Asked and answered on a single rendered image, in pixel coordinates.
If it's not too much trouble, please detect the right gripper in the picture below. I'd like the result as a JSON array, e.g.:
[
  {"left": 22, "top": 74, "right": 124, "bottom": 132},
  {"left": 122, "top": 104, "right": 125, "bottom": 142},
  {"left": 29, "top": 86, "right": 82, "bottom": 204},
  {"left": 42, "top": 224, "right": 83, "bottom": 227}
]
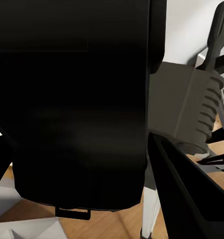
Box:
[{"left": 197, "top": 128, "right": 224, "bottom": 165}]

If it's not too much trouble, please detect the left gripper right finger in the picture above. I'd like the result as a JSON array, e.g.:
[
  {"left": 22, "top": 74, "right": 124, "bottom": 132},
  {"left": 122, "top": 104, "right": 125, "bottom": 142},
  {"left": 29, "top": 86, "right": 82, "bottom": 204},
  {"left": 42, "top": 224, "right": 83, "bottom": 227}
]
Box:
[{"left": 147, "top": 132, "right": 224, "bottom": 239}]

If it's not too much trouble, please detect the digital camera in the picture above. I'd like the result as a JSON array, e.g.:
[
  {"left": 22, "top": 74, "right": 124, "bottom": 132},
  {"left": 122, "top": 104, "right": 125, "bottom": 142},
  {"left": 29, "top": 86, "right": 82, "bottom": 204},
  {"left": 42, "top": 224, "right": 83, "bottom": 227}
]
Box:
[{"left": 0, "top": 0, "right": 167, "bottom": 220}]

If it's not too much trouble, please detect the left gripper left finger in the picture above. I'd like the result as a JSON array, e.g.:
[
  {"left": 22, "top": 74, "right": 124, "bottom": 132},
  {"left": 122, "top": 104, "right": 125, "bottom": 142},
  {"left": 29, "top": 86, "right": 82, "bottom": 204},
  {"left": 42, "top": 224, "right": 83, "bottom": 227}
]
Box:
[{"left": 0, "top": 135, "right": 12, "bottom": 180}]

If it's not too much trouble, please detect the camera tripod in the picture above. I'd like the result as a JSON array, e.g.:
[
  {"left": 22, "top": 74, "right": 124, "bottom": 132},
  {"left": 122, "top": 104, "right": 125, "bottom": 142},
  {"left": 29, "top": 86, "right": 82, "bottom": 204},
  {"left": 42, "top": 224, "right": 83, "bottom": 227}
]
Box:
[{"left": 140, "top": 1, "right": 224, "bottom": 239}]

